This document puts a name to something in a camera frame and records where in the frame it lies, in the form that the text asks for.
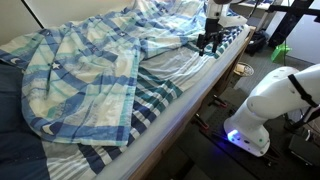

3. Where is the wooden bed frame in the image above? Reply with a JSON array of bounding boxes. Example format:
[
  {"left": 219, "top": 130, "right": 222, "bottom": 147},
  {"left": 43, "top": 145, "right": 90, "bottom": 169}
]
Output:
[{"left": 128, "top": 25, "right": 257, "bottom": 180}]

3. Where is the blue white checkered blanket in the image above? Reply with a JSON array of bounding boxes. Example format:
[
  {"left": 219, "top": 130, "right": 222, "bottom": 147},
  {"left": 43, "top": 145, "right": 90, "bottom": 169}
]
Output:
[{"left": 0, "top": 0, "right": 245, "bottom": 147}]

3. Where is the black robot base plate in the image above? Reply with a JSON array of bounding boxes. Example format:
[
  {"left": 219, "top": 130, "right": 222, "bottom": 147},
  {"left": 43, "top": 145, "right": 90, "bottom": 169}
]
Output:
[{"left": 198, "top": 94, "right": 320, "bottom": 180}]

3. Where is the red handled clamp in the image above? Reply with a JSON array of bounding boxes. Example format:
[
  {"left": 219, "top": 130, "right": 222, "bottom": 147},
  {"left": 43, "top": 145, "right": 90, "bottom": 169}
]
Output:
[
  {"left": 192, "top": 114, "right": 209, "bottom": 130},
  {"left": 209, "top": 95, "right": 227, "bottom": 108}
]

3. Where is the dark blue pillow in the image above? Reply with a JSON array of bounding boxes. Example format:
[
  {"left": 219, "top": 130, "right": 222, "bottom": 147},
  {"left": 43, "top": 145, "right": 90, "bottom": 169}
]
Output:
[{"left": 0, "top": 63, "right": 50, "bottom": 180}]

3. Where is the black tripod stand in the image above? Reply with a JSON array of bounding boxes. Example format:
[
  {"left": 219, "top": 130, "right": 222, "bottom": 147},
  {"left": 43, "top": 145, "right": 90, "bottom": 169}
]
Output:
[{"left": 267, "top": 0, "right": 320, "bottom": 48}]

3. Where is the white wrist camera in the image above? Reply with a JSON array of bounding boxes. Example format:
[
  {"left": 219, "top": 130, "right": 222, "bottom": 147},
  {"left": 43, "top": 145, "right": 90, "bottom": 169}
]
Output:
[{"left": 218, "top": 15, "right": 247, "bottom": 27}]

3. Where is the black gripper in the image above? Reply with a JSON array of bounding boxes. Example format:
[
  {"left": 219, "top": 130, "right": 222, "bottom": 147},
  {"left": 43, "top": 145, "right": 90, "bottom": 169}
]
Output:
[{"left": 197, "top": 18, "right": 222, "bottom": 56}]

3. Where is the green bag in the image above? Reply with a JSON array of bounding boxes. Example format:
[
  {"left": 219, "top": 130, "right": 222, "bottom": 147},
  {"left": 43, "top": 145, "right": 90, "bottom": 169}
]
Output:
[{"left": 271, "top": 44, "right": 291, "bottom": 63}]

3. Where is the striped bed sheet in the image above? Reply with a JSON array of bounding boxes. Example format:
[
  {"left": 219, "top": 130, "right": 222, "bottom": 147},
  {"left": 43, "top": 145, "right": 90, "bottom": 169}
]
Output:
[{"left": 44, "top": 25, "right": 251, "bottom": 180}]

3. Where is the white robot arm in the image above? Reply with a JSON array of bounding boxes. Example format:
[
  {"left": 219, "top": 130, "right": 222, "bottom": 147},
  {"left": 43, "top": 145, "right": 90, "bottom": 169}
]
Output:
[{"left": 196, "top": 0, "right": 320, "bottom": 157}]

